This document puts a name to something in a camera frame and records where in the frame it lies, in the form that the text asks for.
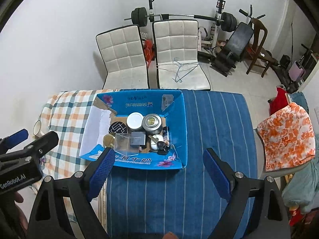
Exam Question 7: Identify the teal cloth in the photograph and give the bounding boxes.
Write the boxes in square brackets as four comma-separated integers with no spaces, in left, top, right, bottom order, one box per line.
[281,92,319,214]

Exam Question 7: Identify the black car key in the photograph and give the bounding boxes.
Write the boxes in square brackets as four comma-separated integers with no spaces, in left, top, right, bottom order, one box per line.
[152,141,168,155]

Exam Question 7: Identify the red cloth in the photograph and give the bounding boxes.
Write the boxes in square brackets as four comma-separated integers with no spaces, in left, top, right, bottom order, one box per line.
[268,85,288,116]

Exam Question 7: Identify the silver round tin gold emblem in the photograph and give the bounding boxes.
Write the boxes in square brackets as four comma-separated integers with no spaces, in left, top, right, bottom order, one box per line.
[142,113,163,135]

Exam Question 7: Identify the space print lighter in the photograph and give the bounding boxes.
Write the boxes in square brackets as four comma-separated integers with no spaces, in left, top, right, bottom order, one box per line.
[162,126,170,147]

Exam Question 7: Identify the blue wire hanger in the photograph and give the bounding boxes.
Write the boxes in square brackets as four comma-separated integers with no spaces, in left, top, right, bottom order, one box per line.
[158,57,200,83]

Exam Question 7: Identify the black weight bench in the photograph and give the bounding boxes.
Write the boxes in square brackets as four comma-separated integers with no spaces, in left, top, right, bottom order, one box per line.
[210,22,254,77]

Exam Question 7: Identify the dark grey square box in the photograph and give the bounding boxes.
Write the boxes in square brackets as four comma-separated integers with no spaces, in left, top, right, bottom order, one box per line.
[130,131,146,146]

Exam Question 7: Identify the white egg-shaped device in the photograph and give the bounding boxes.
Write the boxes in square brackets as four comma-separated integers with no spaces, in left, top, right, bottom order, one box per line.
[149,134,164,151]

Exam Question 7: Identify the left white padded chair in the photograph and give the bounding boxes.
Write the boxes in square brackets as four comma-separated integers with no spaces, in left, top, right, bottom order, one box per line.
[96,24,149,90]

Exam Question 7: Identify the pink case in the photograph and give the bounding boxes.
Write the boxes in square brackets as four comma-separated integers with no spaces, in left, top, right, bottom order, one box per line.
[288,61,305,82]

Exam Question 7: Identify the black round Blank ME tin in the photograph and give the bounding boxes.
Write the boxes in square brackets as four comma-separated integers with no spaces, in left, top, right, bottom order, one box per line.
[109,121,128,134]

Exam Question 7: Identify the person's left hand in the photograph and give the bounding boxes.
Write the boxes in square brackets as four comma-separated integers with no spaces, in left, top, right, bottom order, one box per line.
[14,192,28,232]

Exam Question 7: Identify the plaid checkered cloth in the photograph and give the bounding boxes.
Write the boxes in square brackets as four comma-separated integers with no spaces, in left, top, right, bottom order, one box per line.
[39,90,108,180]

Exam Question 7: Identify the red bag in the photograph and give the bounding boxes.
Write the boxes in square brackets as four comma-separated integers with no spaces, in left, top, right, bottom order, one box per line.
[143,39,155,67]

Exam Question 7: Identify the brown wooden chair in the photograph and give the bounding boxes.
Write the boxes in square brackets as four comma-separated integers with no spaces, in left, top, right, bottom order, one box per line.
[246,18,277,78]

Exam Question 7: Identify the white round tin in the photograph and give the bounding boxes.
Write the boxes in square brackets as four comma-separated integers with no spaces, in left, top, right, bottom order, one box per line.
[127,112,144,131]

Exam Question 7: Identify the white padded chair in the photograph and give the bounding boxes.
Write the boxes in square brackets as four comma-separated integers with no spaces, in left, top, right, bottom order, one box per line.
[152,20,211,91]
[96,24,149,90]

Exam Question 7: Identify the clear plastic box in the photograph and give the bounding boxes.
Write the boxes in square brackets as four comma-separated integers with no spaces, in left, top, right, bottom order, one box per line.
[114,133,130,156]

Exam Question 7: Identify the orange floral cloth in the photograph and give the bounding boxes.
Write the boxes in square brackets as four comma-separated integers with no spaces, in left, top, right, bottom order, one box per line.
[257,103,316,172]

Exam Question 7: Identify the blue striped cloth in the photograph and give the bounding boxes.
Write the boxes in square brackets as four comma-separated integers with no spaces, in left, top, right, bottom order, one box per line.
[106,91,257,238]

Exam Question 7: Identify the right white padded chair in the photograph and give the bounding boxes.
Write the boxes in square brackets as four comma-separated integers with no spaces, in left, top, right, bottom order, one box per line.
[152,20,211,91]

